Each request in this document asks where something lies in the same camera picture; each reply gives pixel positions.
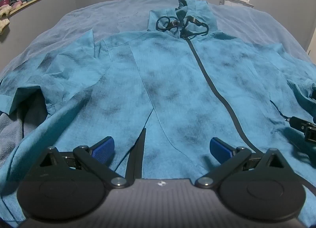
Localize teal zip hooded jacket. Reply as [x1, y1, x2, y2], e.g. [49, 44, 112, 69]
[0, 0, 316, 228]

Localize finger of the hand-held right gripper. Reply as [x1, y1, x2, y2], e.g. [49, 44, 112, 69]
[289, 116, 316, 149]

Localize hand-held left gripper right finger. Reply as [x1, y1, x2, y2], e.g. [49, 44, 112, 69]
[195, 137, 287, 189]

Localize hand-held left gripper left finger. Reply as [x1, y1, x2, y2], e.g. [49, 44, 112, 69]
[37, 136, 130, 189]

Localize blue fleece blanket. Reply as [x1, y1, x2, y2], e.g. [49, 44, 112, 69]
[0, 0, 316, 169]

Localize wooden window sill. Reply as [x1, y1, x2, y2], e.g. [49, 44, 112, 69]
[7, 0, 42, 17]

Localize cream plush toy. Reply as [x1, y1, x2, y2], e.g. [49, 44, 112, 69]
[0, 5, 12, 35]

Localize pink plush toy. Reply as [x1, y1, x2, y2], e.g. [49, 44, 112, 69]
[0, 0, 24, 8]

